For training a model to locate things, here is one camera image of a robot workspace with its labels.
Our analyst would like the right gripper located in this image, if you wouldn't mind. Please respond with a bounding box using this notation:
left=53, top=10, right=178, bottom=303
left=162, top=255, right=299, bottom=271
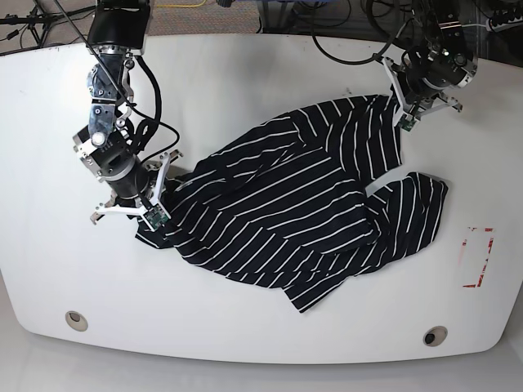
left=90, top=149, right=182, bottom=223

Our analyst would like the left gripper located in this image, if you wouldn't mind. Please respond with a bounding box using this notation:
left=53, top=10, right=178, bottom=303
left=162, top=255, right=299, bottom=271
left=382, top=57, right=463, bottom=121

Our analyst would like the navy white striped T-shirt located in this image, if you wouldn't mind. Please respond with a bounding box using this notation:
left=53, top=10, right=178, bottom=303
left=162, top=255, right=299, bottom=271
left=136, top=95, right=448, bottom=313

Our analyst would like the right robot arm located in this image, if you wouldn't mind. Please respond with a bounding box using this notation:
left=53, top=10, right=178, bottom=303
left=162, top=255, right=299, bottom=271
left=74, top=1, right=181, bottom=231

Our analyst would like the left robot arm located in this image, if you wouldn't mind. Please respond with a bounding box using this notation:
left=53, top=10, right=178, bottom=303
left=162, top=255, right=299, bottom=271
left=382, top=1, right=477, bottom=131

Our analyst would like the white power strip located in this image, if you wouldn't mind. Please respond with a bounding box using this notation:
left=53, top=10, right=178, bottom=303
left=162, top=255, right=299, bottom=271
left=486, top=6, right=522, bottom=33

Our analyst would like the red tape rectangle marking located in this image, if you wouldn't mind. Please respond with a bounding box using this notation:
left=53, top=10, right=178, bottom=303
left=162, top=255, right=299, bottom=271
left=458, top=227, right=495, bottom=288

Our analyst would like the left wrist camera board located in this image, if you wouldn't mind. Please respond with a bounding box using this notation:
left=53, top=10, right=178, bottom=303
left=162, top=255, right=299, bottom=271
left=398, top=113, right=418, bottom=131

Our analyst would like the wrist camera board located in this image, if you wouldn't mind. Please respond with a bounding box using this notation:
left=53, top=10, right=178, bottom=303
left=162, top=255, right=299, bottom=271
left=398, top=113, right=418, bottom=131
left=143, top=204, right=171, bottom=232

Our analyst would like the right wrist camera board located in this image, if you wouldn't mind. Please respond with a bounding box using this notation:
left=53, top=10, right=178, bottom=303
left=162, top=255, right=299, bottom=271
left=143, top=204, right=171, bottom=232

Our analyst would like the left table cable grommet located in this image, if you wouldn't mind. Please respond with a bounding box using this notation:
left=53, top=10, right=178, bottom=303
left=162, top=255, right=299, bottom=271
left=65, top=311, right=88, bottom=332

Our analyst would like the table cable grommet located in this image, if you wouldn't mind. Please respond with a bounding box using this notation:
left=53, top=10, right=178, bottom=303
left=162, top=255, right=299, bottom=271
left=422, top=326, right=448, bottom=347
left=65, top=311, right=88, bottom=332

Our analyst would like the yellow cable on floor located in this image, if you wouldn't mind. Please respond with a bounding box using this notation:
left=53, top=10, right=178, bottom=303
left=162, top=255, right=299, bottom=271
left=161, top=0, right=209, bottom=11

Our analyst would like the right table cable grommet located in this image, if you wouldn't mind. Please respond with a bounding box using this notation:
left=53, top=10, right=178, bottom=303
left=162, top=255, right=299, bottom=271
left=422, top=326, right=448, bottom=347

